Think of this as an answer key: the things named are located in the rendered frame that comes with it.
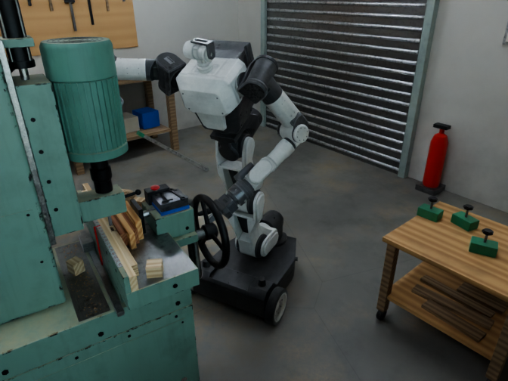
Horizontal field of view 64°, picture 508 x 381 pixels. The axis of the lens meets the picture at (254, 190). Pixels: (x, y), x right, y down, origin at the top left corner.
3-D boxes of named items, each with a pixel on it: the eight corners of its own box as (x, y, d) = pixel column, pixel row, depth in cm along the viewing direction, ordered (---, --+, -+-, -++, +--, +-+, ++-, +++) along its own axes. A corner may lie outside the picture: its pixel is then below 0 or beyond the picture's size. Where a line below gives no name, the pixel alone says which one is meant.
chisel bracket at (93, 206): (128, 215, 127) (124, 191, 123) (81, 228, 120) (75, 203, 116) (121, 206, 132) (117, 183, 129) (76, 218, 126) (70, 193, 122)
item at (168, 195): (190, 208, 136) (188, 193, 134) (158, 217, 131) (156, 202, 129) (175, 193, 146) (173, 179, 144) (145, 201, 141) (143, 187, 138)
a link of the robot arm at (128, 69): (91, 51, 170) (146, 53, 174) (94, 82, 175) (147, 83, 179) (85, 54, 160) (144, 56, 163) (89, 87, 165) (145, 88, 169)
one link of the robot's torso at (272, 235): (249, 236, 257) (249, 218, 251) (278, 244, 248) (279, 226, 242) (233, 252, 240) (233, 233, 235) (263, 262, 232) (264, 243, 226)
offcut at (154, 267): (147, 278, 113) (145, 268, 111) (148, 269, 116) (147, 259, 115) (162, 277, 113) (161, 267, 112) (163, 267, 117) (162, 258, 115)
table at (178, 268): (228, 274, 124) (227, 258, 121) (129, 312, 109) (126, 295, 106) (158, 196, 170) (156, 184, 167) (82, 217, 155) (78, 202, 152)
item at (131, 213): (144, 238, 131) (140, 219, 127) (137, 240, 130) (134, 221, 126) (129, 218, 142) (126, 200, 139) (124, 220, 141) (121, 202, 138)
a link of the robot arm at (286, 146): (268, 164, 177) (297, 134, 180) (283, 170, 169) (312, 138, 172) (256, 147, 171) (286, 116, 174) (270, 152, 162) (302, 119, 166)
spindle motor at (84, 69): (136, 156, 115) (119, 40, 101) (70, 169, 107) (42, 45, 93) (119, 139, 129) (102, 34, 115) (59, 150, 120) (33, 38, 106)
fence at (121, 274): (131, 292, 107) (128, 276, 105) (125, 295, 107) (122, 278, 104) (83, 202, 153) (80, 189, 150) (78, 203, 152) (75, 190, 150)
